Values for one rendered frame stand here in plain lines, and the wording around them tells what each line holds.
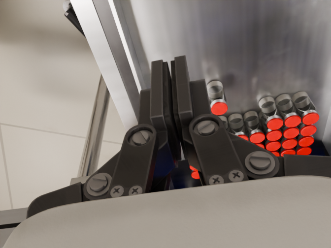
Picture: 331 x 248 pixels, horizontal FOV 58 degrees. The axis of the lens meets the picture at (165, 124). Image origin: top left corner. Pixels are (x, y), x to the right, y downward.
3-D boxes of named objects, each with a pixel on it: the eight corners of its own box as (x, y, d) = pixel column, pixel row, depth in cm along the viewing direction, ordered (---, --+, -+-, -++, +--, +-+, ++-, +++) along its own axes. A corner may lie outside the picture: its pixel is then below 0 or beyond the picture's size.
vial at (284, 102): (289, 104, 43) (300, 126, 39) (274, 106, 43) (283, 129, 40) (291, 92, 41) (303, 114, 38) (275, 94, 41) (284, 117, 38)
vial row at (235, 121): (304, 112, 44) (315, 135, 41) (183, 131, 46) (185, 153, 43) (306, 101, 42) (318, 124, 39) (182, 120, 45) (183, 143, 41)
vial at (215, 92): (223, 91, 41) (228, 112, 38) (207, 94, 41) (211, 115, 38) (222, 78, 39) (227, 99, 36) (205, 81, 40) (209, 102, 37)
